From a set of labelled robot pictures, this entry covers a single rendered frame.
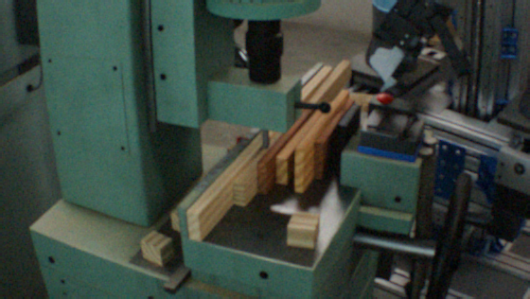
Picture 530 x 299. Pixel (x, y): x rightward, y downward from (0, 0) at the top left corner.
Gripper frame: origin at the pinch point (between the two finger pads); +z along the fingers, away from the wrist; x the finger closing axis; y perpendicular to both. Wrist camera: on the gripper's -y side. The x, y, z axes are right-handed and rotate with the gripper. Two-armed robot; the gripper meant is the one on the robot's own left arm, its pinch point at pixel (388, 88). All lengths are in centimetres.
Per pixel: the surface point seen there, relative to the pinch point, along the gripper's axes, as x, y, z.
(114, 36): 22.7, 39.8, 8.6
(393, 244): 13.3, -16.3, 16.0
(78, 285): 34, 24, 53
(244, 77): 11.8, 19.7, 7.9
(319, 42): -292, 46, 147
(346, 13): -324, 44, 131
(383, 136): 9.3, -3.6, 3.0
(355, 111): 2.0, 2.4, 6.6
